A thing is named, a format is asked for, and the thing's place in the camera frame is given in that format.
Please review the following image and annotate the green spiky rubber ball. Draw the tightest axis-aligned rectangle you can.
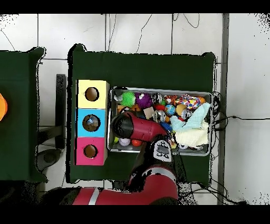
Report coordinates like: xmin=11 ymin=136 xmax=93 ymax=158
xmin=120 ymin=91 xmax=136 ymax=108

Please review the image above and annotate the neighbouring green covered table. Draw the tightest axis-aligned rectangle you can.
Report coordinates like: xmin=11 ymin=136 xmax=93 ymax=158
xmin=0 ymin=46 xmax=48 ymax=183

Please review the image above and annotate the shallow clear mesh bin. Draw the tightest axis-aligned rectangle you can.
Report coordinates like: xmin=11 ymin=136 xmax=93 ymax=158
xmin=107 ymin=87 xmax=214 ymax=157

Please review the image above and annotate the dark green tablecloth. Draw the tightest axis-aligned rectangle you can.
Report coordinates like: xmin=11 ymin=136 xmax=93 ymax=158
xmin=66 ymin=43 xmax=216 ymax=188

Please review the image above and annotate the black floor cable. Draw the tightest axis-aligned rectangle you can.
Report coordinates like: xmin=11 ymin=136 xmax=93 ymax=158
xmin=211 ymin=115 xmax=270 ymax=132

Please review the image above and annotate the mint green waffle cloth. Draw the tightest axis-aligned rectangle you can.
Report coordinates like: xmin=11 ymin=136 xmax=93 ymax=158
xmin=170 ymin=102 xmax=211 ymax=132

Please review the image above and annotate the orange round object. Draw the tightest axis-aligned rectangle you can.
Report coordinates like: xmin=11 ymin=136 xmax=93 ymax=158
xmin=0 ymin=92 xmax=8 ymax=122

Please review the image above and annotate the crumpled polka dot cloth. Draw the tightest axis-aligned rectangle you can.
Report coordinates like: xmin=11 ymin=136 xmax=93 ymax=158
xmin=175 ymin=94 xmax=206 ymax=111

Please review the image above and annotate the blue globe ball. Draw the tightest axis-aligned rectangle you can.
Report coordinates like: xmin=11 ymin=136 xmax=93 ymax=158
xmin=164 ymin=104 xmax=176 ymax=117

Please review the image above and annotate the purple monster toy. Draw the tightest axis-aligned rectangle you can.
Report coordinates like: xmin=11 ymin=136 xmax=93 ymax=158
xmin=134 ymin=92 xmax=153 ymax=109

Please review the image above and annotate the wooden box with three holes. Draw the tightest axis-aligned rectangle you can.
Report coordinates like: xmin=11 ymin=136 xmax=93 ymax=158
xmin=74 ymin=79 xmax=111 ymax=166

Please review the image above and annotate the small wooden cube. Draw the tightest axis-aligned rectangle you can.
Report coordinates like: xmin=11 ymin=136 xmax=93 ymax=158
xmin=143 ymin=106 xmax=155 ymax=119

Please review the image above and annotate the cream waffle cloth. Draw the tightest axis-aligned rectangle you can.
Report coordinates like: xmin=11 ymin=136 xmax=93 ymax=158
xmin=175 ymin=122 xmax=210 ymax=148

